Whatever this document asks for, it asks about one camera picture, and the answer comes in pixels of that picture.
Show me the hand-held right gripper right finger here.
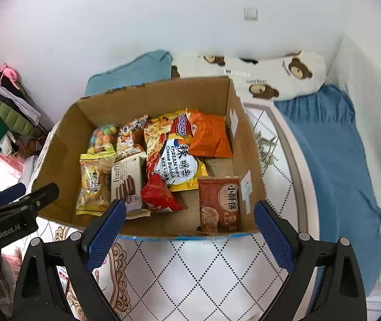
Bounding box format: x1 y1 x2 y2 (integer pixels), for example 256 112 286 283
254 200 368 321

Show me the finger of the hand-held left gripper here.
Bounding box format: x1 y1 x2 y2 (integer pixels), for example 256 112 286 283
0 183 60 219
0 182 27 209

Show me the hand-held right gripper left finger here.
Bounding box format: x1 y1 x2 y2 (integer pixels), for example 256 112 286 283
13 200 127 321

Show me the yellow pastry packet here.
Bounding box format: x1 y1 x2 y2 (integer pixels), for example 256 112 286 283
75 153 117 216

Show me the white wafer packet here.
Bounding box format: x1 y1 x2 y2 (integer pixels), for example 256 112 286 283
110 150 151 220

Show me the red snack packet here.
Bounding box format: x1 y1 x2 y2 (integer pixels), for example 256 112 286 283
140 173 184 213

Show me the brown biscuit packet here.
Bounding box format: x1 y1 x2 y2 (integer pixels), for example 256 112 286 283
196 175 242 235

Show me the blue printed cardboard box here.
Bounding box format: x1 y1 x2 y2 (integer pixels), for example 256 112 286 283
32 76 267 240

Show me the clear bag of coloured candy balls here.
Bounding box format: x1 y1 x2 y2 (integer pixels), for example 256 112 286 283
88 124 117 155

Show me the yellow instant noodle packet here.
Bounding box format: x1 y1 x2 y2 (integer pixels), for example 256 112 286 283
143 108 208 192

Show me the orange panda snack packet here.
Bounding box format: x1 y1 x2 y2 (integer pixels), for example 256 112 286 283
118 114 150 148

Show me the plain orange snack packet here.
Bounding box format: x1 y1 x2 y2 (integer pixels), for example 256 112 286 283
185 109 234 160

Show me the clothes rack with clothes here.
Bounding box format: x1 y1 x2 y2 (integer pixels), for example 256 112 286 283
0 68 56 176

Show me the white diamond quilted mat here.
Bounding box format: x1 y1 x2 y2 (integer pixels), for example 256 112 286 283
27 102 320 321

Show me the blue bedsheet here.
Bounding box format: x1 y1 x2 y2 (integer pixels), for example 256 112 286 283
84 49 381 310

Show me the pink plush toy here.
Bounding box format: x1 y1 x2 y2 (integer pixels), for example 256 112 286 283
0 62 21 90

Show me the white waffle blanket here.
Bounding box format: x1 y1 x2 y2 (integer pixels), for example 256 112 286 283
323 33 381 286

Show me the white bear print pillow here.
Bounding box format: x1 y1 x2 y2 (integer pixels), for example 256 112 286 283
171 50 327 101

